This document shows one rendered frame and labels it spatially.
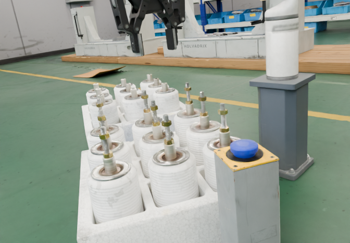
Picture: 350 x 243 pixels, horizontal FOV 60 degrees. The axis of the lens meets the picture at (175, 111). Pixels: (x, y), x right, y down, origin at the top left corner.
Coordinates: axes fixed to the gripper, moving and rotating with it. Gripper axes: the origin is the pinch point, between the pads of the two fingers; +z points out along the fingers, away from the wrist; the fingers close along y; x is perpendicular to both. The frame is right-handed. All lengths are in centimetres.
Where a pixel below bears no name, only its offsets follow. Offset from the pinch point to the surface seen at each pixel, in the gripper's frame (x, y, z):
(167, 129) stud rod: 0.5, 0.1, 15.8
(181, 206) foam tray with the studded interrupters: 5.9, 2.7, 29.1
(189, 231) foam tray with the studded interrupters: 7.2, 2.4, 34.1
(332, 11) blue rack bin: -202, -433, 16
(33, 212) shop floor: -46, 23, 47
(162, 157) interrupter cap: -1.1, 1.3, 21.9
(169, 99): -43, -29, 24
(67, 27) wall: -666, -188, -6
